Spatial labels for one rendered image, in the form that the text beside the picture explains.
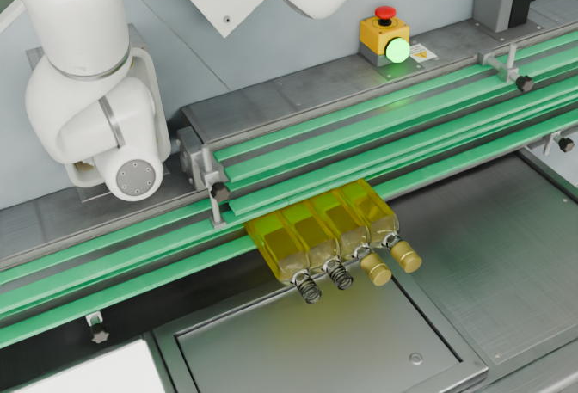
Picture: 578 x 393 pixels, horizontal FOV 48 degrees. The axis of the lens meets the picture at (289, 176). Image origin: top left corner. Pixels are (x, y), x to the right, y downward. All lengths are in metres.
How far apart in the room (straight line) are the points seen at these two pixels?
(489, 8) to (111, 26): 0.94
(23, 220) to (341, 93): 0.60
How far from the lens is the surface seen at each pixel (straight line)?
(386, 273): 1.08
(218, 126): 1.14
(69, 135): 0.81
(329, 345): 1.15
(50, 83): 0.73
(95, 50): 0.64
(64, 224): 1.17
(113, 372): 1.18
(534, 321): 1.28
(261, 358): 1.14
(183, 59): 1.17
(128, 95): 0.82
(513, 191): 1.51
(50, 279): 1.12
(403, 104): 1.22
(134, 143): 0.83
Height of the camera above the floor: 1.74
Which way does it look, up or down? 44 degrees down
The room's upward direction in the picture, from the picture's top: 142 degrees clockwise
